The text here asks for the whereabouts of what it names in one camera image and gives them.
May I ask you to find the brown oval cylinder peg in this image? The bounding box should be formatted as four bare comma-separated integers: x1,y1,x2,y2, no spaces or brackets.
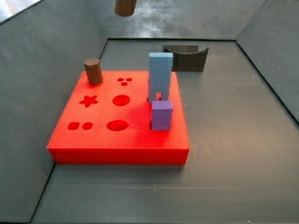
114,0,136,17

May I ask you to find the red shape sorter board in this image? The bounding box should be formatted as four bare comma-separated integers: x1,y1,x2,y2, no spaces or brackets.
46,71,189,165

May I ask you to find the dark grey curved fixture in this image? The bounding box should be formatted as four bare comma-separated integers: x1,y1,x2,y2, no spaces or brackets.
162,45,209,72

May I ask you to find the purple rectangular block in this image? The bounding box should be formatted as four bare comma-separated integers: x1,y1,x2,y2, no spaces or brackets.
152,101,173,130

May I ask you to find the light blue tall block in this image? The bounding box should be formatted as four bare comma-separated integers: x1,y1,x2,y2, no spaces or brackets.
148,52,173,102

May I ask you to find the brown hexagonal peg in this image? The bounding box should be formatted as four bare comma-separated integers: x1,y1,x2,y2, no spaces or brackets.
84,58,102,86

